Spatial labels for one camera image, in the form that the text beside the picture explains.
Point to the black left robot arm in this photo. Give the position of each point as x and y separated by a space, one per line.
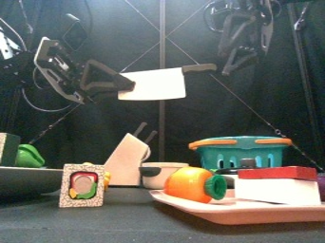
16 72

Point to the white toy knife block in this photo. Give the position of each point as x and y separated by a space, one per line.
124 164

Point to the yellow toy food piece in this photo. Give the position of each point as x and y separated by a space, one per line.
107 178

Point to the green toy pepper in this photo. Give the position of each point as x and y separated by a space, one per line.
29 158

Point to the dark sushi block toy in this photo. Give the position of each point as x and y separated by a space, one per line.
8 150

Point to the square speckled sushi roll toy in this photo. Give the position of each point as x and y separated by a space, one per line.
81 186

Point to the teal basket orange rim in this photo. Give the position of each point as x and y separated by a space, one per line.
237 152

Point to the dark grey plate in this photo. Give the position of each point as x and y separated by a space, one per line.
25 182

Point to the black pot with lid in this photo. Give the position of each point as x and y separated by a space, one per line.
247 163

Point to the orange toy carrot green top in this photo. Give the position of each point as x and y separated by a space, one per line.
186 185

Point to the red white toy meat slab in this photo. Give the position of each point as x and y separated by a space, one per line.
274 190

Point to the purple toy eggplant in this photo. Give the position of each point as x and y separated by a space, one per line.
321 186

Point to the pink plastic tray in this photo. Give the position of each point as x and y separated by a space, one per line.
254 215

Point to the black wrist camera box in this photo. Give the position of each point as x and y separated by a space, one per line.
75 33

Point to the grey vertical frame pole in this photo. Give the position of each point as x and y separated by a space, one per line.
162 31

